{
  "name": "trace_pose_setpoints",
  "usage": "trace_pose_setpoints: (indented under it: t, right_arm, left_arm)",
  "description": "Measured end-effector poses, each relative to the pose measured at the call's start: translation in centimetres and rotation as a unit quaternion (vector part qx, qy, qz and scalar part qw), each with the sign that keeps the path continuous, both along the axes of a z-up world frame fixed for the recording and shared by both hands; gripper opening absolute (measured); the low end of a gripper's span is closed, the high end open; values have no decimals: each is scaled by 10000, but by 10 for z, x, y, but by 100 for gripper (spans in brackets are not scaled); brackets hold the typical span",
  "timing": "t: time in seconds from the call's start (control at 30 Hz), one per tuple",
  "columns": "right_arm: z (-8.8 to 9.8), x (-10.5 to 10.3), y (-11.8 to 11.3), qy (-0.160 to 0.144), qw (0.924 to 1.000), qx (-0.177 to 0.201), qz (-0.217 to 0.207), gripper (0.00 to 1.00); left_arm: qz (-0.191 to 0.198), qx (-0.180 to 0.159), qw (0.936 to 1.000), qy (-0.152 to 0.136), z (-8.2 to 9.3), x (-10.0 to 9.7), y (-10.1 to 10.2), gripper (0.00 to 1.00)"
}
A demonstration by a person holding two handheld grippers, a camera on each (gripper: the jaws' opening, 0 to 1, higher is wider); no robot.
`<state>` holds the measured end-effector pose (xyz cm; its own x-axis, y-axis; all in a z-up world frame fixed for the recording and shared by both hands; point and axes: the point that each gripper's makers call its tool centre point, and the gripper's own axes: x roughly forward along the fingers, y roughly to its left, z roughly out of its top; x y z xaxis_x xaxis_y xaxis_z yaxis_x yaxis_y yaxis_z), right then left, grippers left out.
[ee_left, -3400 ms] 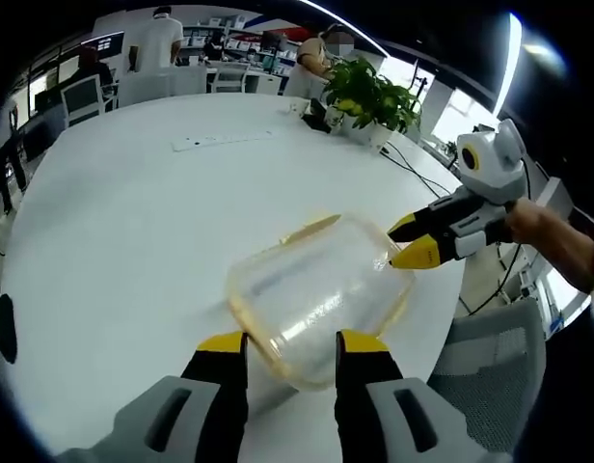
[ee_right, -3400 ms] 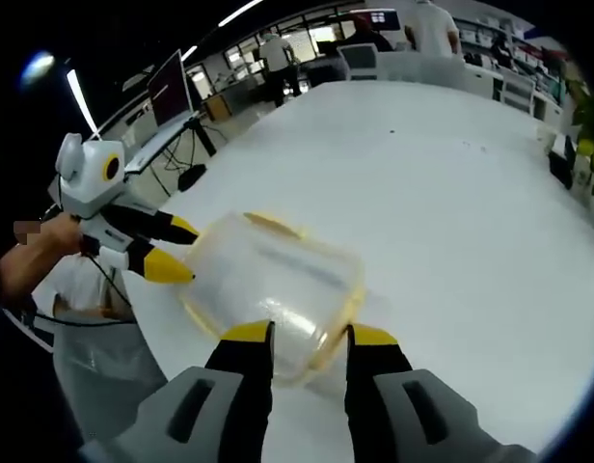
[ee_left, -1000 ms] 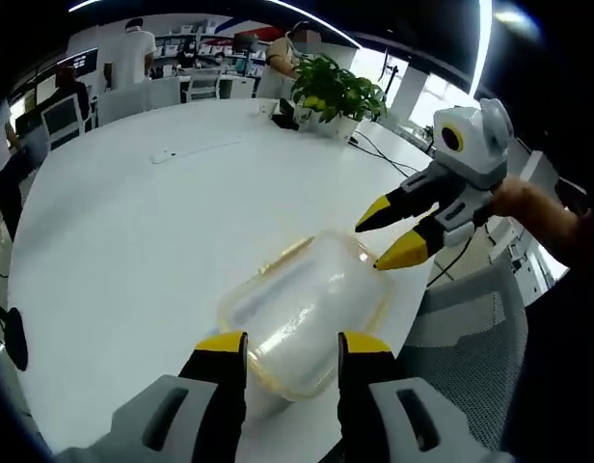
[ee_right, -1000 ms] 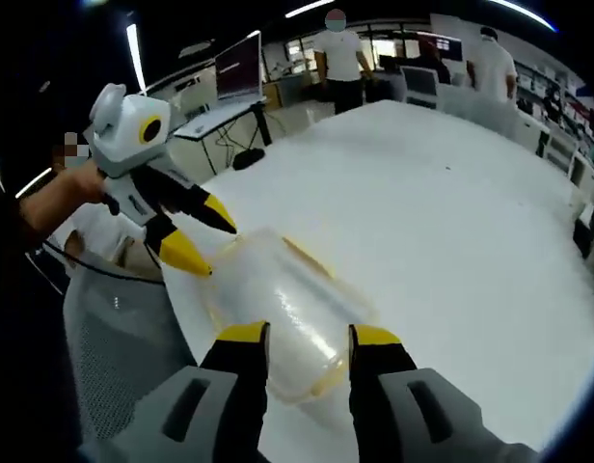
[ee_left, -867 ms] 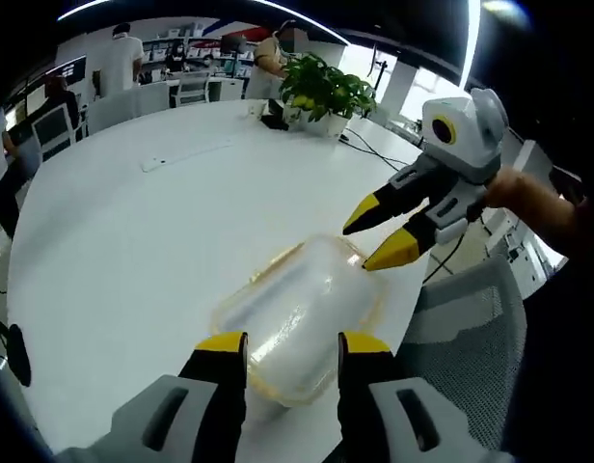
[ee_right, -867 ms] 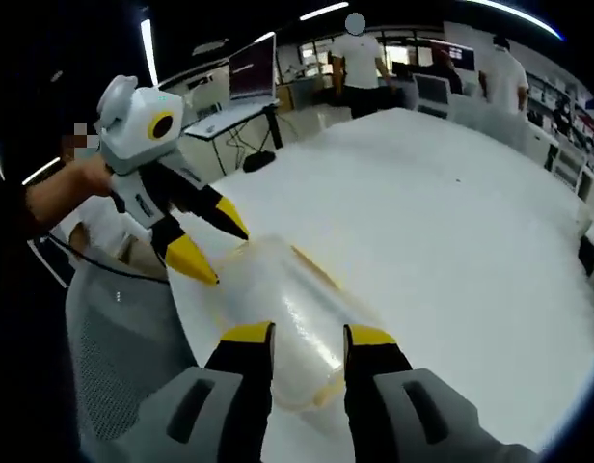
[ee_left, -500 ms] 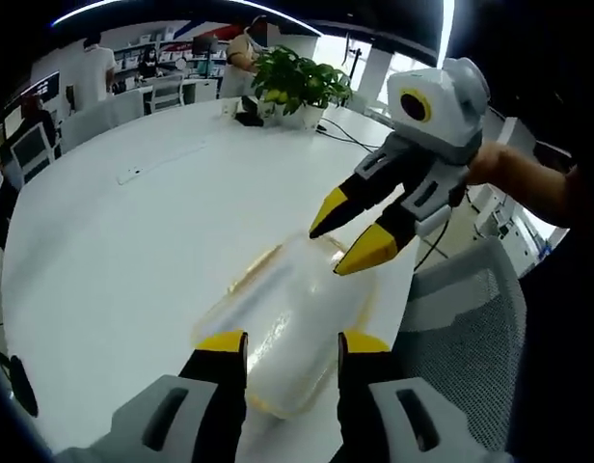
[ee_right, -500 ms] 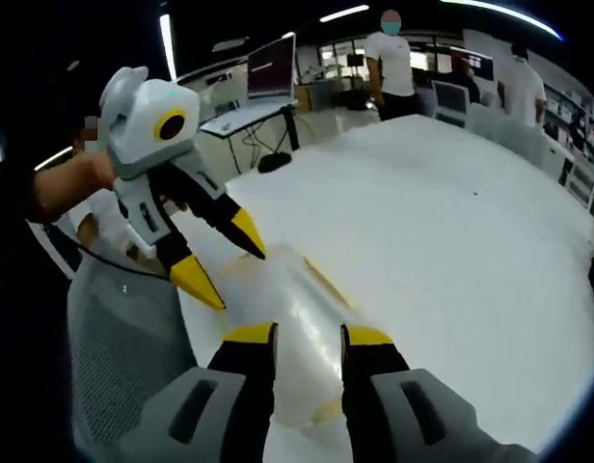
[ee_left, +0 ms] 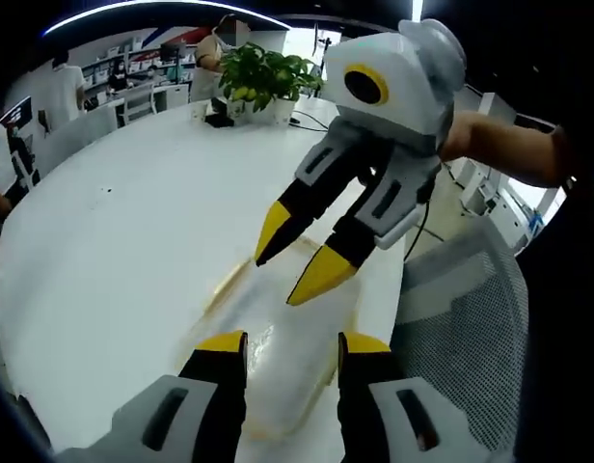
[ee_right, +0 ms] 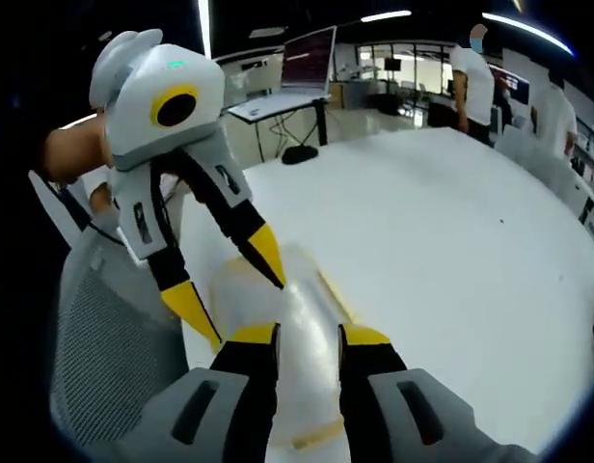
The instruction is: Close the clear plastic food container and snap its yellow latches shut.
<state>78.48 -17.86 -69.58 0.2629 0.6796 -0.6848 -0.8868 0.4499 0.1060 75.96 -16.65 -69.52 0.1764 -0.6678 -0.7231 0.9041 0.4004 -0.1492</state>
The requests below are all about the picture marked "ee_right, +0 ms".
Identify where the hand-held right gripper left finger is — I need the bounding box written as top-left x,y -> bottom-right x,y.
118,322 -> 283,463

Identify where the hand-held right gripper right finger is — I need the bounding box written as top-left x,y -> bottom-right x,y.
337,323 -> 539,463

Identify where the clear container with plastic buckle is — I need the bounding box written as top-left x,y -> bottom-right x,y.
207,243 -> 373,450

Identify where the person's left hand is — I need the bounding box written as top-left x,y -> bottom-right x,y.
87,178 -> 119,218

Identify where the ceiling light strip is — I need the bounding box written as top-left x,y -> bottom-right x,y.
198,0 -> 214,60
482,12 -> 576,57
362,10 -> 414,23

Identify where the small standing desk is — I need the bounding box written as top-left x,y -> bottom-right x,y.
227,91 -> 333,166

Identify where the grey mesh office chair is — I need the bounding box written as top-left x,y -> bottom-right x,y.
29,171 -> 195,452

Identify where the open laptop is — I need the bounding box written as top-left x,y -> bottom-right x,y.
236,26 -> 338,117

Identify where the dark office chair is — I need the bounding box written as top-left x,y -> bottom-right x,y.
427,98 -> 461,130

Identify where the monitor with red screen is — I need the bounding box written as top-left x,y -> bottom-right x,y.
489,65 -> 532,103

